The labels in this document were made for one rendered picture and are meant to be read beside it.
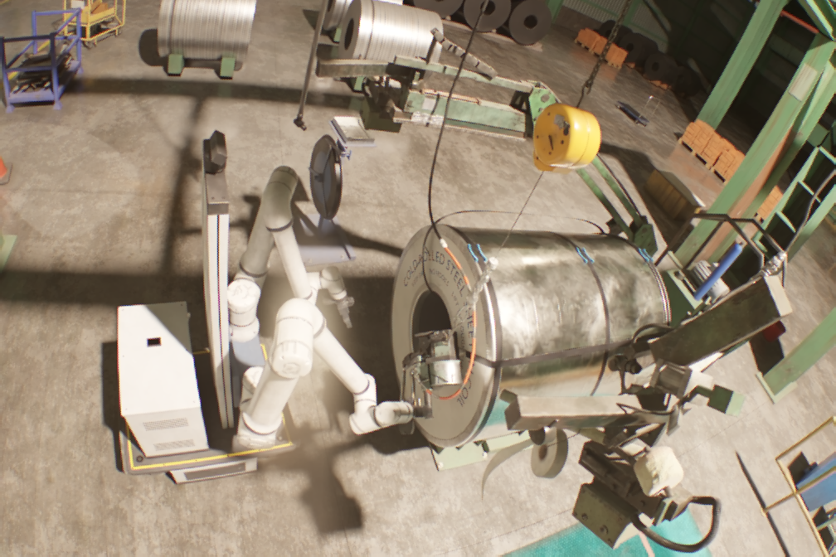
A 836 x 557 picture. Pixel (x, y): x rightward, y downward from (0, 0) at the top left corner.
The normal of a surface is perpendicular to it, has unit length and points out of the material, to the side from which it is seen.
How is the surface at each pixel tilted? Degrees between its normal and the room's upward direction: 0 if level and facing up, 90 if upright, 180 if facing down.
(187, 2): 56
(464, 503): 0
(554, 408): 4
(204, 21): 79
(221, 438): 0
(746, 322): 89
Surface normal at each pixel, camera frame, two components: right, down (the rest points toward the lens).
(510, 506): 0.30, -0.72
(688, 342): -0.91, -0.03
